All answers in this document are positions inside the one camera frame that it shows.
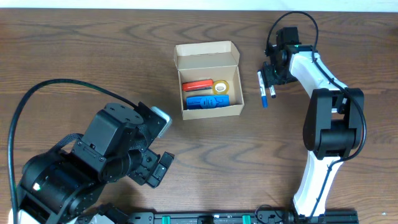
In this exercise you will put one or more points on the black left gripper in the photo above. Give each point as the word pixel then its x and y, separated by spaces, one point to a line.
pixel 141 172

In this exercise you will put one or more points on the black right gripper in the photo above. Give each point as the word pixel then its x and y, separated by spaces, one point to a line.
pixel 269 78

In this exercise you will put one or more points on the blue marker pen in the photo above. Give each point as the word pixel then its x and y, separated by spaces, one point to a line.
pixel 262 91

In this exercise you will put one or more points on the yellow tape roll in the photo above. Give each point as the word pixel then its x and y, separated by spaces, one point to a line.
pixel 220 87

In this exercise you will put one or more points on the blue plastic case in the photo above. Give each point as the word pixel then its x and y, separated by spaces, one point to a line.
pixel 207 102

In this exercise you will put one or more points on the cardboard box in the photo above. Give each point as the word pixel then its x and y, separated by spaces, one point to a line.
pixel 209 78

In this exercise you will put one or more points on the red stapler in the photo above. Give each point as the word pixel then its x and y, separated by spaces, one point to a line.
pixel 197 85

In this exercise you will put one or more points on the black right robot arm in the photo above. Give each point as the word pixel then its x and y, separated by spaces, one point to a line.
pixel 333 125

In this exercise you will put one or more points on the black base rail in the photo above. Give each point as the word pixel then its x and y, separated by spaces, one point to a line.
pixel 264 214

